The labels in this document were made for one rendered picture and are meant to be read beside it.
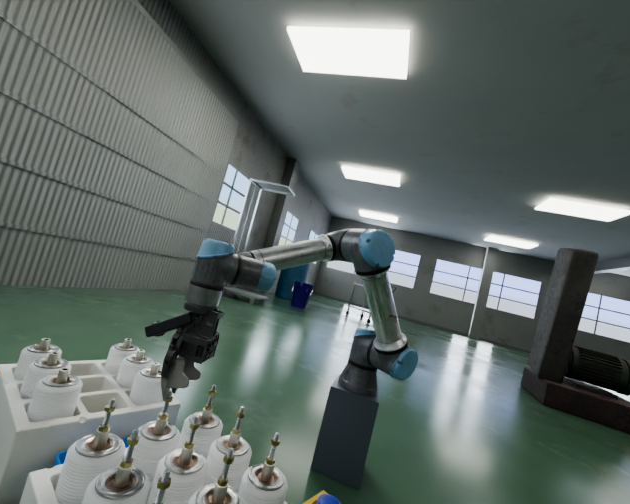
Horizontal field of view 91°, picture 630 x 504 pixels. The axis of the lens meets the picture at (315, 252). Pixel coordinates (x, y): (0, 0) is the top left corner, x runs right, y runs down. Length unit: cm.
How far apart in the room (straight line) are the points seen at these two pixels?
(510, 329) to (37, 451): 1185
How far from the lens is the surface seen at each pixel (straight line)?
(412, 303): 1156
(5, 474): 108
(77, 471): 80
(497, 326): 1205
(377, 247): 94
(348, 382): 125
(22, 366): 128
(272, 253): 92
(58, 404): 105
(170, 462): 78
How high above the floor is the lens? 68
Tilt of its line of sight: 4 degrees up
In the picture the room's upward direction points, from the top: 15 degrees clockwise
